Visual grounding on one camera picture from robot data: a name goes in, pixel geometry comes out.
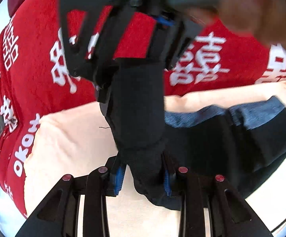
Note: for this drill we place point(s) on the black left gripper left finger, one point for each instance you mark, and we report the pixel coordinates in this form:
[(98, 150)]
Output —
[(57, 214)]

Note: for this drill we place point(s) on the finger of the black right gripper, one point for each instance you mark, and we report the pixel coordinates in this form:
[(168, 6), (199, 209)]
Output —
[(92, 58), (172, 35)]

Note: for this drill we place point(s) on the red blanket with white characters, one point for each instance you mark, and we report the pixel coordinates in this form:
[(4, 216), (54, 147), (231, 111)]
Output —
[(34, 80)]

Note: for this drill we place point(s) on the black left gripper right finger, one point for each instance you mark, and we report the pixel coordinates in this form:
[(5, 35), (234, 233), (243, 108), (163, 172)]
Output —
[(209, 204)]

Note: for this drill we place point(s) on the dark navy pants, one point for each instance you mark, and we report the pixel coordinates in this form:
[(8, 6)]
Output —
[(245, 143)]

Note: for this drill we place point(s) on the person's right hand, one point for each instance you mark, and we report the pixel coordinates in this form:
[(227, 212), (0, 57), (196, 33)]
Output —
[(263, 19)]

